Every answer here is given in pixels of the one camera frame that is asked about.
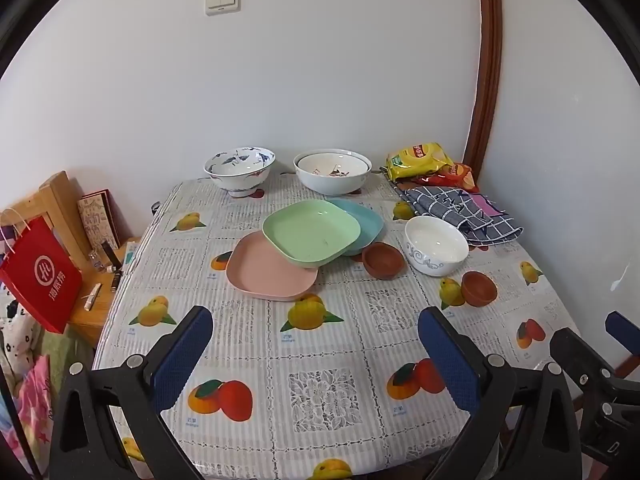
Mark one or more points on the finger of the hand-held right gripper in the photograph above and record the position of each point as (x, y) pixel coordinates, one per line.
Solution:
(575, 355)
(622, 332)

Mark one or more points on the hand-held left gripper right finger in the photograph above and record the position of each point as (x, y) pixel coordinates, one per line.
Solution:
(450, 360)

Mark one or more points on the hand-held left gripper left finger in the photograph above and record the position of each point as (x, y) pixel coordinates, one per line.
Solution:
(182, 355)

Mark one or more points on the small brown clay bowl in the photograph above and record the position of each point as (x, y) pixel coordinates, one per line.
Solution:
(477, 290)
(382, 262)

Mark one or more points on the pink square plate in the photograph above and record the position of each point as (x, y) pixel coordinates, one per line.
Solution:
(260, 275)

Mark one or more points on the white bowl with scroll pattern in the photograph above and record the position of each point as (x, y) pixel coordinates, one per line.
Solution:
(435, 240)

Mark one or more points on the light blue square plate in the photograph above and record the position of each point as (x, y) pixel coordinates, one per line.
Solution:
(367, 225)

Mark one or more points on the green square plate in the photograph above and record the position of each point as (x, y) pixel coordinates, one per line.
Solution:
(310, 232)

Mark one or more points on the small dark bottle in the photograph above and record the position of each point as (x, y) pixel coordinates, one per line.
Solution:
(116, 281)

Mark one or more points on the small white tube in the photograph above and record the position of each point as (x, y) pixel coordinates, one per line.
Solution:
(93, 296)

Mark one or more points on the white and teal packet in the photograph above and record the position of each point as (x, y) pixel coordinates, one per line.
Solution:
(131, 257)

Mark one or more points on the green blanket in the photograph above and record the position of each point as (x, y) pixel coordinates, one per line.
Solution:
(65, 347)

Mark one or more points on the black rectangular object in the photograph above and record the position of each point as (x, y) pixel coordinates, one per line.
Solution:
(111, 255)

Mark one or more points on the fruit print tablecloth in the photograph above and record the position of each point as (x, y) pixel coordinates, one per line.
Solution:
(325, 340)

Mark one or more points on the grey checked folded cloth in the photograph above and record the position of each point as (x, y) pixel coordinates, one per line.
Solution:
(450, 205)

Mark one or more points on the pink patterned cloth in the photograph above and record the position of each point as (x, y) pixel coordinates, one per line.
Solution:
(37, 410)

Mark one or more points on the red paper bag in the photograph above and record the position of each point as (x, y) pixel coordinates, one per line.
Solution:
(42, 280)

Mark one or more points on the patterned book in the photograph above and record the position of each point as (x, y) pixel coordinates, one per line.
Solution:
(97, 220)

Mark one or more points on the white spotted cloth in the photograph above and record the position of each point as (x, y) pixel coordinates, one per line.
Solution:
(17, 345)

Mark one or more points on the red chips bag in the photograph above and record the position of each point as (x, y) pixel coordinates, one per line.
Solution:
(460, 174)

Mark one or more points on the blue patterned footed bowl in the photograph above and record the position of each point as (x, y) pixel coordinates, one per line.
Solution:
(240, 175)

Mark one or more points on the yellow chips bag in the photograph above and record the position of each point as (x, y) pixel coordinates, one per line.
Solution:
(417, 160)

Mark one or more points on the wooden chair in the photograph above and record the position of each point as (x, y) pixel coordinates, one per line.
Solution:
(57, 195)

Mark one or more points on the large white scroll-patterned bowl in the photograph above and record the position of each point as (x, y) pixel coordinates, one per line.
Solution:
(325, 186)

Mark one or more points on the white bowl with printed inside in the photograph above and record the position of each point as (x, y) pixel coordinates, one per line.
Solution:
(330, 165)

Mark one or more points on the brown wooden door frame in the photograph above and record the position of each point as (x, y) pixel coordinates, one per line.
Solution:
(487, 85)

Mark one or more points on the white light switch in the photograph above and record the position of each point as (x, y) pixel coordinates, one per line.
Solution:
(222, 0)

